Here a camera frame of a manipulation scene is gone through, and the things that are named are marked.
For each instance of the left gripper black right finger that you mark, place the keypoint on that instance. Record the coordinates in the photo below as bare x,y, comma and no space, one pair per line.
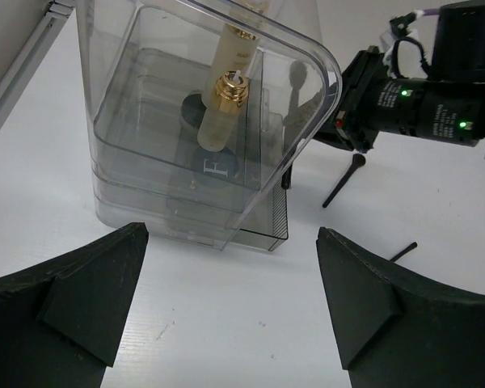
396,328

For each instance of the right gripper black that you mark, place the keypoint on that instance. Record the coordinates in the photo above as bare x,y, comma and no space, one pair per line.
371,102

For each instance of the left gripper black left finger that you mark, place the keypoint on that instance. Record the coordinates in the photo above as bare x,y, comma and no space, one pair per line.
61,321

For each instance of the black makeup brush orange tip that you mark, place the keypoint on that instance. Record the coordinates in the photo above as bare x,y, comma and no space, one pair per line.
358,161

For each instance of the thin black eyeliner pencil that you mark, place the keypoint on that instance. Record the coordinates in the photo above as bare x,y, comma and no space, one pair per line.
404,251

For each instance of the small beige bottle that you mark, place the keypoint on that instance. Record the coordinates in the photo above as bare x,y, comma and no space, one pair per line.
229,94

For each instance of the clear acrylic organizer box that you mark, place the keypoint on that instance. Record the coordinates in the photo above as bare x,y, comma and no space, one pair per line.
140,59

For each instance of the black lidded cream jar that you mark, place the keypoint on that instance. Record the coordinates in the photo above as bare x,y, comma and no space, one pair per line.
192,111

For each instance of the black makeup brush angled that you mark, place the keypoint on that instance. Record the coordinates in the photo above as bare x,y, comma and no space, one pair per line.
297,79

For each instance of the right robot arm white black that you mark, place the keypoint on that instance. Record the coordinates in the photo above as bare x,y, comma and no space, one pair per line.
458,51

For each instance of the aluminium left side rail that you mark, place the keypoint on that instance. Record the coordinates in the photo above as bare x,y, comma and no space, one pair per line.
28,29

